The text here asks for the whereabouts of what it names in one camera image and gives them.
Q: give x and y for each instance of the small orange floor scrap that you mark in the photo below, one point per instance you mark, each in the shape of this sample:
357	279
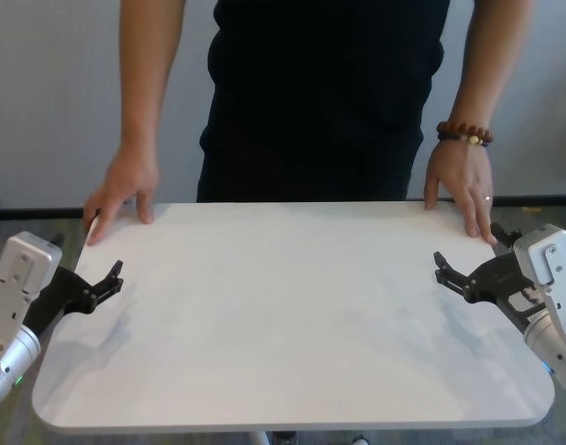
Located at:
532	209

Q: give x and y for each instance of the person's right hand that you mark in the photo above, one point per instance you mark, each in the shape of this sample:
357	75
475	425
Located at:
125	181

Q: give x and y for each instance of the person's bare right forearm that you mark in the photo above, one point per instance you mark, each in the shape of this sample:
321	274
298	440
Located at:
146	83

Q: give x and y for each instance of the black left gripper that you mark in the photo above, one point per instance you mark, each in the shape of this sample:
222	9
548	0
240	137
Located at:
60	292

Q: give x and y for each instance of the person's left hand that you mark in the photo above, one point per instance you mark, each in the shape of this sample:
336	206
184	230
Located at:
464	181

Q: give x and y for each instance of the person's body in black clothes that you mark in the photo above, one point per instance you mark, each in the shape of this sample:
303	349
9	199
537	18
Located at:
320	102

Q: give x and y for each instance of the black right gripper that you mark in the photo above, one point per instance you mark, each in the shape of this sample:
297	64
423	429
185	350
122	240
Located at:
496	283

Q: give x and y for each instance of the person's bare left forearm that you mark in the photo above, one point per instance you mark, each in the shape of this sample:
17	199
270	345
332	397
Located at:
482	69

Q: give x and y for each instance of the white pedestal table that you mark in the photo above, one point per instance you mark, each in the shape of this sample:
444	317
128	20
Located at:
283	301

